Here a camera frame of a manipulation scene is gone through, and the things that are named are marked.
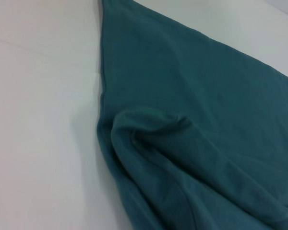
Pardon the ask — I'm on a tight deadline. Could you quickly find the blue t-shirt with white print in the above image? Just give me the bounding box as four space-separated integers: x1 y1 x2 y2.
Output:
96 0 288 230

